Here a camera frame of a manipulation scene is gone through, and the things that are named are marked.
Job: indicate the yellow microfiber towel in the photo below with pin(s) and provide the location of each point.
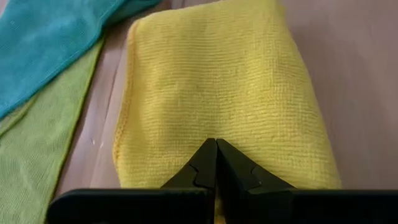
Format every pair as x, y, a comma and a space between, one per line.
217, 77

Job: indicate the teal microfiber towel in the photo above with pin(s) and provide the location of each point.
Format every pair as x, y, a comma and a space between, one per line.
46, 40

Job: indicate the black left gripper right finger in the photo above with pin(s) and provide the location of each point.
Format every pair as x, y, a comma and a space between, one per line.
280, 205

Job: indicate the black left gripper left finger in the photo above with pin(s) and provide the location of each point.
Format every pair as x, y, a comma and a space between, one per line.
174, 205

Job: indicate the green microfiber towel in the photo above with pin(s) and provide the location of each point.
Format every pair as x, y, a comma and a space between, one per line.
31, 155

